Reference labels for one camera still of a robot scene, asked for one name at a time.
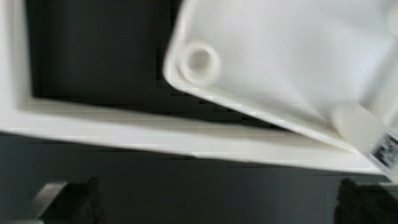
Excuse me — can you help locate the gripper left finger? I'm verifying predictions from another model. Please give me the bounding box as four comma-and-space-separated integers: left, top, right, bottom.
11, 176, 112, 224

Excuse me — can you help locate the white desk top tray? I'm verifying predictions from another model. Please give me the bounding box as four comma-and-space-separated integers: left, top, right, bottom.
164, 0, 398, 150

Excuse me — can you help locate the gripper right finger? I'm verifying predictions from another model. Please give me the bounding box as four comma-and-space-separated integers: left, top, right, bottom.
336, 178, 398, 224

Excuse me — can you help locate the white U-shaped fence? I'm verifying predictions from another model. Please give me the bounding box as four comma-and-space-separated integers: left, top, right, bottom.
0, 0, 391, 175

